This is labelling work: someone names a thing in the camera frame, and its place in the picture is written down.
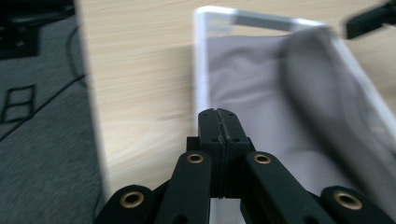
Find grey pants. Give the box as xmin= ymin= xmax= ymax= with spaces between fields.
xmin=206 ymin=26 xmax=396 ymax=224

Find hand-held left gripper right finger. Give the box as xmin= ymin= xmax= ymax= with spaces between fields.
xmin=217 ymin=107 xmax=252 ymax=200

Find black stand base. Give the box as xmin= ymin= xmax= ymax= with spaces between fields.
xmin=0 ymin=0 xmax=76 ymax=60

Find white perforated plastic basket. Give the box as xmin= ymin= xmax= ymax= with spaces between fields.
xmin=192 ymin=5 xmax=396 ymax=224

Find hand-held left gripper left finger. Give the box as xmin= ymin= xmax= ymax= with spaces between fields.
xmin=186 ymin=107 xmax=224 ymax=200

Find long black floor cable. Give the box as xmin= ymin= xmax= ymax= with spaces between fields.
xmin=0 ymin=27 xmax=87 ymax=143

